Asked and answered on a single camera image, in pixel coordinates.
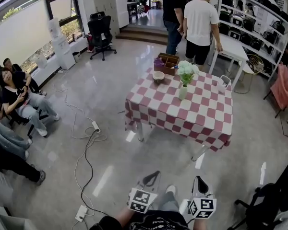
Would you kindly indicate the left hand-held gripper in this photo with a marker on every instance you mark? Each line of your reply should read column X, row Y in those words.
column 141, row 200

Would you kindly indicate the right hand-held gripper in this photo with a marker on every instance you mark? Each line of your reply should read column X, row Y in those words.
column 202, row 207

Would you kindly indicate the pale green artificial flowers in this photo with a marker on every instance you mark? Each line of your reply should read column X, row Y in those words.
column 186, row 68

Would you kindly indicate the person's right forearm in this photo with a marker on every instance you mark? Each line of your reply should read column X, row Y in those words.
column 199, row 224

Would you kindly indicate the person's left forearm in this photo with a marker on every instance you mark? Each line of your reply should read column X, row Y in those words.
column 124, row 215

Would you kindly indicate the person's left shoe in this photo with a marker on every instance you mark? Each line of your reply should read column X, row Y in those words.
column 170, row 190

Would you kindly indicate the person's jeans leg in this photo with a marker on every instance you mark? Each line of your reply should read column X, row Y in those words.
column 169, row 202

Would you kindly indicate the person's black printed shirt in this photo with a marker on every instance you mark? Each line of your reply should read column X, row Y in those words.
column 156, row 221

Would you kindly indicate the black office chair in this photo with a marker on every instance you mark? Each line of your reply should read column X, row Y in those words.
column 266, row 195
column 99, row 29

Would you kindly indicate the white power strip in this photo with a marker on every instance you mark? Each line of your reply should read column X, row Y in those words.
column 81, row 213
column 96, row 126

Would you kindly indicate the red white checkered cloth table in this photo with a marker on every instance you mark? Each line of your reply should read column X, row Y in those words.
column 201, row 109

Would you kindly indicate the brown white coconut bowl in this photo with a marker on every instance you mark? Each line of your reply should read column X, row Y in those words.
column 158, row 77

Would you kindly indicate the small white desktop bin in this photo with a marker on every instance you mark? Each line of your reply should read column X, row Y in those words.
column 224, row 80

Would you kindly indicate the wooden divided organizer box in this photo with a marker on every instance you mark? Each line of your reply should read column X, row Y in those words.
column 165, row 71

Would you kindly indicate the blue white marker pen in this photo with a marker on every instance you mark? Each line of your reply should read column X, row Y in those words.
column 174, row 66

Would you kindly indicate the purple cloth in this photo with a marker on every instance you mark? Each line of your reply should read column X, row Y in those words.
column 159, row 62

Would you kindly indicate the pink armchair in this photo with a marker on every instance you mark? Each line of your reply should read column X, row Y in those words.
column 280, row 87

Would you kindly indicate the plain white table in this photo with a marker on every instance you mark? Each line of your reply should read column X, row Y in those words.
column 230, row 47

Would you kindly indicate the small grey waste basket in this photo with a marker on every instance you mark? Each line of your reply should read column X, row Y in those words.
column 76, row 56

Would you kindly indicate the white storage box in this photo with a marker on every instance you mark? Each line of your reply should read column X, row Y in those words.
column 12, row 220

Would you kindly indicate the wooden steps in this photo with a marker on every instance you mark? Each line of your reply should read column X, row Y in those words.
column 141, row 33

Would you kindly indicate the red bag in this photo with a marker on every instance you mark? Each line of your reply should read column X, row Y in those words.
column 90, row 44

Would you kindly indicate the rows of black cases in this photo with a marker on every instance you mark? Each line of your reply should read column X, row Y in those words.
column 246, row 38

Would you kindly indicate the white water dispenser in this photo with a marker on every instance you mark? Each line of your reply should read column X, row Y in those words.
column 62, row 51

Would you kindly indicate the white plastic container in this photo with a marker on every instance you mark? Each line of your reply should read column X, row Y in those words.
column 40, row 62

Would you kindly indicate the white shelf rack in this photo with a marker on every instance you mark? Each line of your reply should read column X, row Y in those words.
column 261, row 36

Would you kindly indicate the white cabinet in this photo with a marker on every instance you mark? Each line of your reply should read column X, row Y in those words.
column 122, row 13

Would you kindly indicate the large black framed window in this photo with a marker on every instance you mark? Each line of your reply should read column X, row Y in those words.
column 19, row 32

